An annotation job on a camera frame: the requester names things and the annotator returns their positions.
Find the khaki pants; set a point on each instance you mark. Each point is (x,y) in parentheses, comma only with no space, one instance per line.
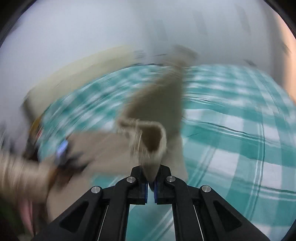
(148,134)

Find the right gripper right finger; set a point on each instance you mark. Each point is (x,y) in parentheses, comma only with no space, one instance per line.
(201,213)

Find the teal white plaid bedspread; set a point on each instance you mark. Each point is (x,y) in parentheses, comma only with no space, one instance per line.
(238,134)

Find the cream padded headboard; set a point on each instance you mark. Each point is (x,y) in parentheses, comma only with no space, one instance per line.
(75,75)

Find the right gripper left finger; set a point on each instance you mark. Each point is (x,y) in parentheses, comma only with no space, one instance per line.
(101,213)

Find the left hand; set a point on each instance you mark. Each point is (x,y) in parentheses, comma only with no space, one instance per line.
(13,180)

